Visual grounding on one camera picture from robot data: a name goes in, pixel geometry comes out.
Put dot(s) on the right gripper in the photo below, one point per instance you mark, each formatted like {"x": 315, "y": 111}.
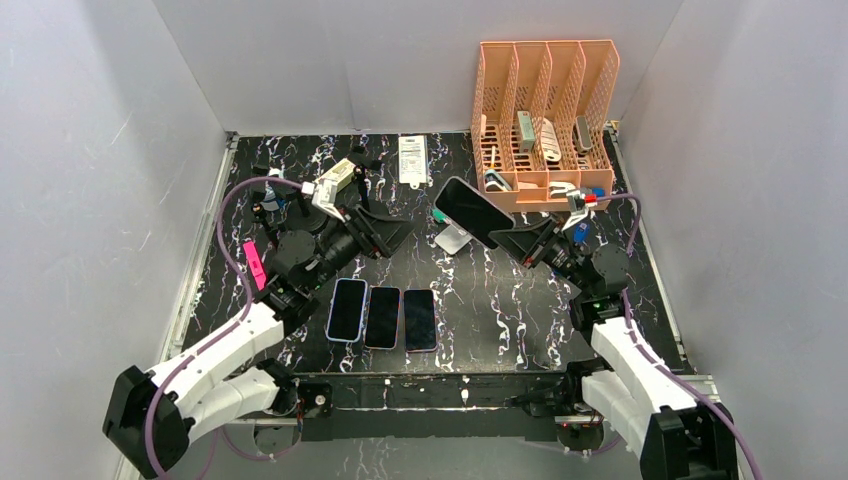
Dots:
{"x": 525, "y": 242}

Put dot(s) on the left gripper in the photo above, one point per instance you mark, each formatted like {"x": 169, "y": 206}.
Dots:
{"x": 376, "y": 236}

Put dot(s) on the white phone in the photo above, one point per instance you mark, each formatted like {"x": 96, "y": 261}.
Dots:
{"x": 467, "y": 208}

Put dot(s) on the purple phone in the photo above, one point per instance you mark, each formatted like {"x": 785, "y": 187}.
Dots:
{"x": 420, "y": 321}

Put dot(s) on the white-edged black smartphone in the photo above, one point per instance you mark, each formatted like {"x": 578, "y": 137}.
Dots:
{"x": 382, "y": 318}

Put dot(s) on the light blue phone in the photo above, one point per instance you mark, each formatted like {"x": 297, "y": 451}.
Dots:
{"x": 346, "y": 312}

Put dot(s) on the black round-base phone stand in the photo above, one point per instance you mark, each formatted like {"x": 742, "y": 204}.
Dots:
{"x": 299, "y": 213}

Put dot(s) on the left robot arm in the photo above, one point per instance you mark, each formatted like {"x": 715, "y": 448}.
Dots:
{"x": 154, "y": 415}

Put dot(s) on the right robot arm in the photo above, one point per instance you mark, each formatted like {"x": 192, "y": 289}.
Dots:
{"x": 675, "y": 431}

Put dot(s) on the silver desktop phone stand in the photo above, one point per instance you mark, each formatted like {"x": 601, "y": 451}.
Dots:
{"x": 452, "y": 239}

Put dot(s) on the beige small box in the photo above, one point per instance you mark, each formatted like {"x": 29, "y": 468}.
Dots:
{"x": 341, "y": 174}

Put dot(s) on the white labelled package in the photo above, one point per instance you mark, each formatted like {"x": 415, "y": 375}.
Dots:
{"x": 412, "y": 161}

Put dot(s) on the blue white tape roll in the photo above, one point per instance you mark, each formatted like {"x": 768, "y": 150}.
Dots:
{"x": 273, "y": 201}

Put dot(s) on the orange file organizer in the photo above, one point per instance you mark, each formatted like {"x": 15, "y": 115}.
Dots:
{"x": 538, "y": 120}

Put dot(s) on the pink marker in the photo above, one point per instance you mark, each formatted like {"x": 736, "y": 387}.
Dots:
{"x": 255, "y": 265}

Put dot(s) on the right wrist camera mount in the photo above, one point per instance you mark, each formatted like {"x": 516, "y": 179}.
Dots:
{"x": 580, "y": 201}

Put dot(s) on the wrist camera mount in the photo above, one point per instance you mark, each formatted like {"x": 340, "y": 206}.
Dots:
{"x": 322, "y": 194}
{"x": 580, "y": 201}

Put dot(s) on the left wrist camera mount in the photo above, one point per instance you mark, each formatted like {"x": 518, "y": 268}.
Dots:
{"x": 322, "y": 194}

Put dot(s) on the black base frame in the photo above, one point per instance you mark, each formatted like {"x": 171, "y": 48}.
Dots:
{"x": 533, "y": 405}

